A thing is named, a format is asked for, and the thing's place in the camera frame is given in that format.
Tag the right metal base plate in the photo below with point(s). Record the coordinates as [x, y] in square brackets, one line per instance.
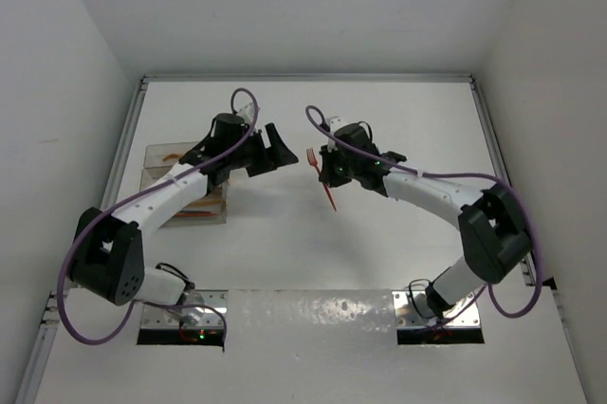
[413, 314]

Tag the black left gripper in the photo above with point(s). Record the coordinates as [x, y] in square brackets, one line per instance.
[280, 155]

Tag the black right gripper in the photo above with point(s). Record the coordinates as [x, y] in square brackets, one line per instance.
[328, 174]

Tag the orange plastic spoon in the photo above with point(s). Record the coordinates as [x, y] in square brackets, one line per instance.
[195, 214]

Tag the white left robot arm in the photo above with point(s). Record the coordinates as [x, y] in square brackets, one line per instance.
[109, 257]

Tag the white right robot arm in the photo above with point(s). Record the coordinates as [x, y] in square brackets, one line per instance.
[490, 224]

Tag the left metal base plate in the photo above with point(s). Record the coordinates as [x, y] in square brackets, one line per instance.
[208, 304]

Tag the yellow plastic spoon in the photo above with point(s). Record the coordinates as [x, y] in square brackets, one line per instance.
[200, 204]

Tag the metal base plate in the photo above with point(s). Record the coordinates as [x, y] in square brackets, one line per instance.
[413, 314]
[208, 304]

